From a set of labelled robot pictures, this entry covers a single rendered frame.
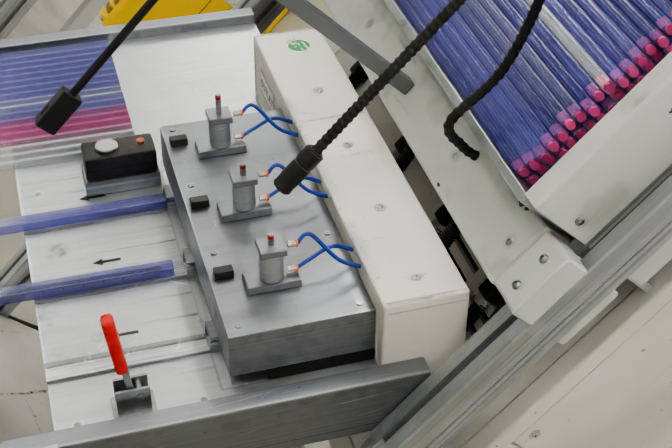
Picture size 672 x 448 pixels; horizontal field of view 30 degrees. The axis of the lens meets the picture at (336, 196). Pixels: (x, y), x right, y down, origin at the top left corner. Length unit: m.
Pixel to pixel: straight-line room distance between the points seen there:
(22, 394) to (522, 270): 0.91
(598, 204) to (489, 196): 0.12
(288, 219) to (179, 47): 0.46
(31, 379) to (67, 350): 0.65
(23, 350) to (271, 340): 0.81
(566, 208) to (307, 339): 0.26
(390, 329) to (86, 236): 0.36
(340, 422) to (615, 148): 0.35
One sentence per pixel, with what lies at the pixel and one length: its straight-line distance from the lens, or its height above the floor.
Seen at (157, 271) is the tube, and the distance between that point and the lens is 1.24.
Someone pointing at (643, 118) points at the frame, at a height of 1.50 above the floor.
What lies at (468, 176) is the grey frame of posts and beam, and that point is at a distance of 1.16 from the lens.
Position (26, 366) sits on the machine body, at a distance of 1.85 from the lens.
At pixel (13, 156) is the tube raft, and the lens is 1.42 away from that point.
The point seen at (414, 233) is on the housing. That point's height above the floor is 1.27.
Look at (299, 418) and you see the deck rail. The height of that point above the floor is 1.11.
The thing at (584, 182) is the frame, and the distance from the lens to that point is 1.03.
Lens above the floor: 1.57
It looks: 16 degrees down
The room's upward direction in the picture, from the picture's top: 44 degrees clockwise
